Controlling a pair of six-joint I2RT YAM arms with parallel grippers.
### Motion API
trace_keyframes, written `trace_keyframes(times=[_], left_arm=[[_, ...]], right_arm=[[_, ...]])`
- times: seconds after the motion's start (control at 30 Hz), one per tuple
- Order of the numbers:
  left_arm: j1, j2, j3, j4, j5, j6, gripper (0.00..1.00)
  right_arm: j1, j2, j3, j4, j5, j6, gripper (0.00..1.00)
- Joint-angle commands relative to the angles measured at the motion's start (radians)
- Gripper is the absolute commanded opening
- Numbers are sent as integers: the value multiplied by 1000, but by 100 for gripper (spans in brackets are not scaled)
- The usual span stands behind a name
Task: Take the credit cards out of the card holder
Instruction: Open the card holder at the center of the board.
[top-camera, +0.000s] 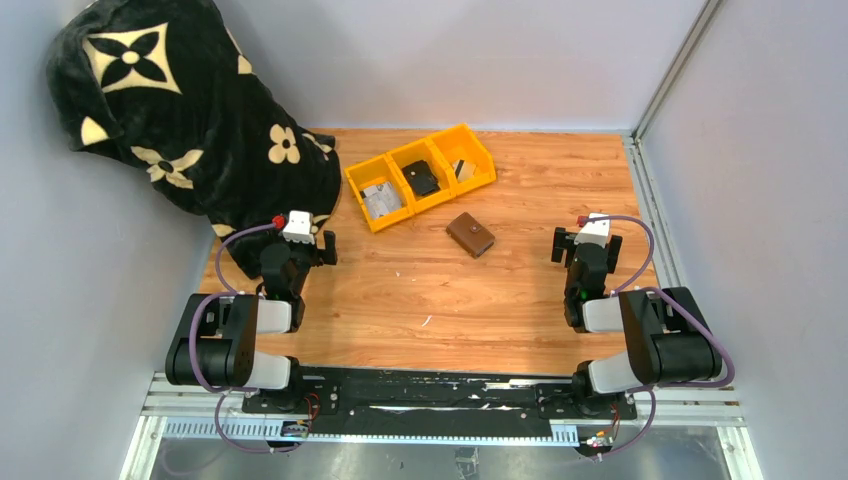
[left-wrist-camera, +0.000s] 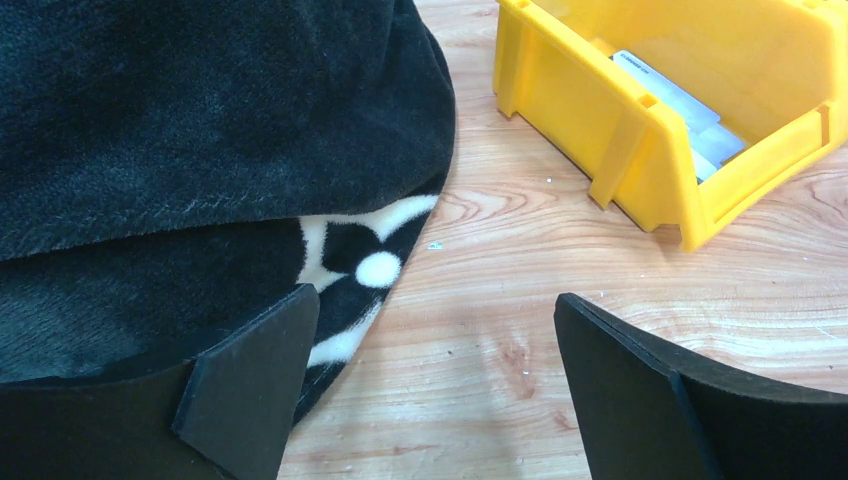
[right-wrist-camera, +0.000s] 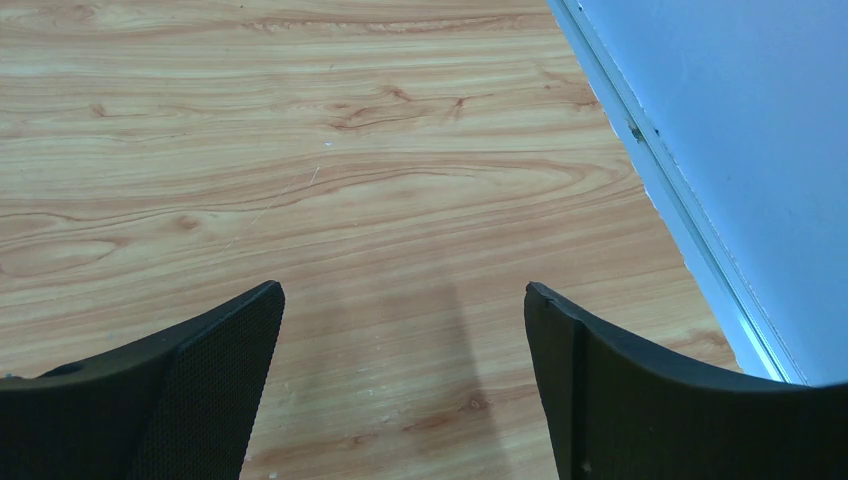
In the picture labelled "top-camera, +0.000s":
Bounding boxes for brown leather card holder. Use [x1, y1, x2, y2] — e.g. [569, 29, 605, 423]
[446, 212, 496, 259]

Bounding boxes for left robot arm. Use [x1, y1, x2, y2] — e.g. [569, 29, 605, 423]
[165, 231, 338, 413]

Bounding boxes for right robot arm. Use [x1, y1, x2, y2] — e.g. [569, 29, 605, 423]
[540, 222, 724, 417]

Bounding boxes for silver cards stack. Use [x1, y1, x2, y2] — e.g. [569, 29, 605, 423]
[360, 181, 403, 221]

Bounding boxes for yellow bin with silver cards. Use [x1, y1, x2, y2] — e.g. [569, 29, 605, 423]
[344, 154, 414, 233]

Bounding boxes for yellow bin with gold cards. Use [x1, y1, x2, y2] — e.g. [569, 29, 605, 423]
[427, 124, 497, 196]

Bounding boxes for black cards stack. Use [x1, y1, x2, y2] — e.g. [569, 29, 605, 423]
[401, 160, 440, 197]

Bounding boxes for yellow bin with black cards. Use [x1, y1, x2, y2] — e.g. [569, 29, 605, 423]
[388, 140, 455, 213]

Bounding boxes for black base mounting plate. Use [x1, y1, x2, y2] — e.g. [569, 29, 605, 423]
[241, 366, 637, 440]

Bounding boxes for black floral plush blanket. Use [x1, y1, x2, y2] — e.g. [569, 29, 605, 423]
[46, 1, 342, 278]

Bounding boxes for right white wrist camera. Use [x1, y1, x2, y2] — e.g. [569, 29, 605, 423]
[574, 212, 610, 247]

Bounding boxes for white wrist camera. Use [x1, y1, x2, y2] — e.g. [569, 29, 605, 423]
[282, 210, 316, 245]
[574, 212, 610, 247]

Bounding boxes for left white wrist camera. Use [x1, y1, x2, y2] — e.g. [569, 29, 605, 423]
[282, 210, 316, 245]

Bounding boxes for corner aluminium post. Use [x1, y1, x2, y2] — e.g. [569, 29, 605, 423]
[622, 0, 724, 286]

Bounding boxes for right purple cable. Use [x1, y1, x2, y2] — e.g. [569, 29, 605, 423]
[576, 214, 737, 460]

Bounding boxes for purple cable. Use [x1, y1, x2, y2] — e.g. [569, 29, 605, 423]
[576, 214, 737, 460]
[188, 215, 313, 456]

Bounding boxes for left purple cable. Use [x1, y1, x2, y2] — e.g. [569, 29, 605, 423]
[188, 215, 313, 456]

